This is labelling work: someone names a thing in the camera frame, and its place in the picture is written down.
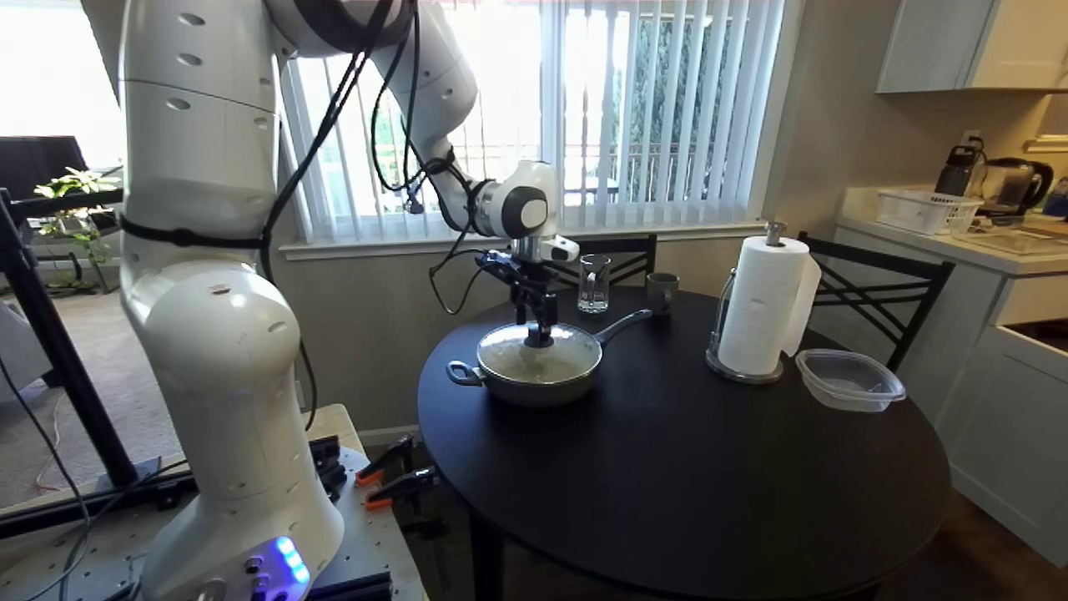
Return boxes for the clear plastic food container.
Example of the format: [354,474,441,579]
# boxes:
[792,348,910,418]

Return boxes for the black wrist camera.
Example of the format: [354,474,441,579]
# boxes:
[474,247,529,280]

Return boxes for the black cross-back chair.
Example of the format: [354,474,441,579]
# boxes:
[799,231,959,375]
[531,233,660,299]

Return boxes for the metal paper towel holder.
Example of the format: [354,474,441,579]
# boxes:
[705,220,806,390]

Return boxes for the dark cup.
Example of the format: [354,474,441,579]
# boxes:
[641,272,682,322]

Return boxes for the clear glass jar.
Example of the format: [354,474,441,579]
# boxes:
[574,255,614,322]

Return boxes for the white kitchen counter cabinet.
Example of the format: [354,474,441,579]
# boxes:
[831,185,1068,572]

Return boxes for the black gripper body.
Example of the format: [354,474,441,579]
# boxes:
[503,258,564,314]

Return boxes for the black electric kettle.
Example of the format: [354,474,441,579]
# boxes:
[974,157,1059,231]

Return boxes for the glass lid with black knob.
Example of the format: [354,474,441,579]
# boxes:
[474,322,606,390]

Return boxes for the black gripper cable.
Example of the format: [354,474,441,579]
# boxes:
[423,154,499,322]

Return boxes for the white robot mounting table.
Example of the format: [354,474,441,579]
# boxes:
[0,401,431,601]

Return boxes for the black metal stand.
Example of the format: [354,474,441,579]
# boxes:
[0,187,198,544]

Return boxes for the black coffee appliance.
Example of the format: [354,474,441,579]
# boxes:
[931,130,992,204]

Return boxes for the white wall cabinet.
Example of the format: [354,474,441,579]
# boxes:
[873,0,1068,97]

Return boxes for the green plant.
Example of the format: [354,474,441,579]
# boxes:
[28,165,127,293]

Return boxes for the white paper towel roll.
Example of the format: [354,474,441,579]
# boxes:
[713,233,823,378]

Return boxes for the white vertical blinds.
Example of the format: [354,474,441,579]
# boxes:
[259,0,792,247]

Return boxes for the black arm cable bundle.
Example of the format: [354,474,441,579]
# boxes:
[258,0,423,280]

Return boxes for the black orange clamp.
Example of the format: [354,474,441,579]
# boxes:
[363,464,441,514]
[354,435,420,480]

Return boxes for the grey frying pan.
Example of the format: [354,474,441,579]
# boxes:
[444,307,659,412]

